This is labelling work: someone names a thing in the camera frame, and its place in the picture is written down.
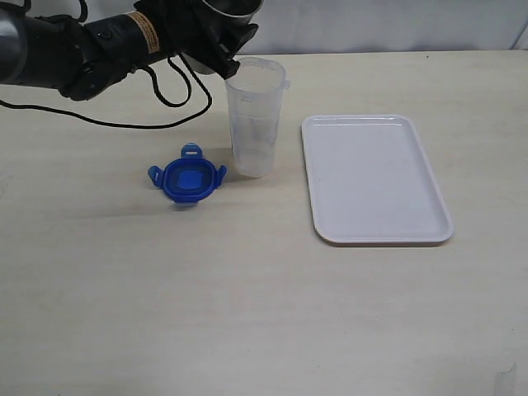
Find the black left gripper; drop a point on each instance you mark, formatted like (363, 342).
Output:
(182, 27)

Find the stainless steel cup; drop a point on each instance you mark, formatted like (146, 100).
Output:
(227, 12)

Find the blue snap-lock lid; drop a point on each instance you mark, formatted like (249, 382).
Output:
(188, 179)

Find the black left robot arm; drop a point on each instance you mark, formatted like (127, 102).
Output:
(81, 59)

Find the clear tall plastic container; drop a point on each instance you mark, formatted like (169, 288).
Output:
(254, 96)

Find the white rectangular plastic tray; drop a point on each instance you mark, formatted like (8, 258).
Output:
(370, 182)

